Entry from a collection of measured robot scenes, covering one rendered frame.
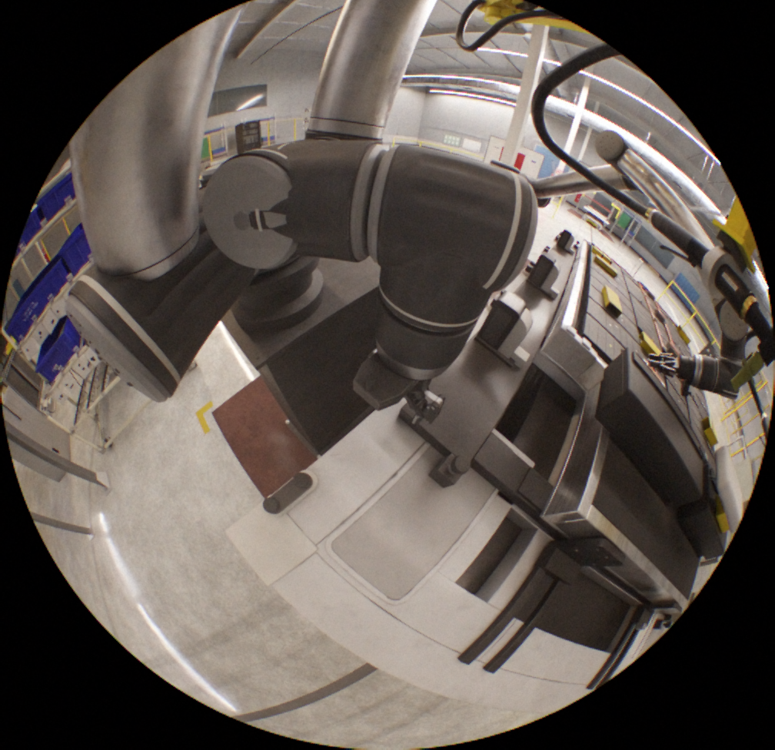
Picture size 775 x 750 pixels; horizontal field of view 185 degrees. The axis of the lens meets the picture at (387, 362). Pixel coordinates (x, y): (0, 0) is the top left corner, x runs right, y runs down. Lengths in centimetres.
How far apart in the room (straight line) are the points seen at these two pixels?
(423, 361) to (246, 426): 135
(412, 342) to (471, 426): 30
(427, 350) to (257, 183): 20
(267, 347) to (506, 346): 54
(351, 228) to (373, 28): 27
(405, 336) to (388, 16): 38
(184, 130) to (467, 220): 22
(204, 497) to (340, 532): 121
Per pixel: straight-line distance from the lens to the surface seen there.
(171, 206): 25
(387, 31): 35
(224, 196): 21
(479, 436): 49
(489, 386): 55
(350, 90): 33
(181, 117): 23
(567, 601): 82
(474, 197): 16
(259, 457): 142
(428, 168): 17
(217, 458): 156
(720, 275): 51
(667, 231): 64
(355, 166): 17
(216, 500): 153
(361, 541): 45
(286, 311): 53
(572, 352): 68
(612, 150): 114
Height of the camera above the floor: 129
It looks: 55 degrees down
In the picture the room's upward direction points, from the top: 10 degrees clockwise
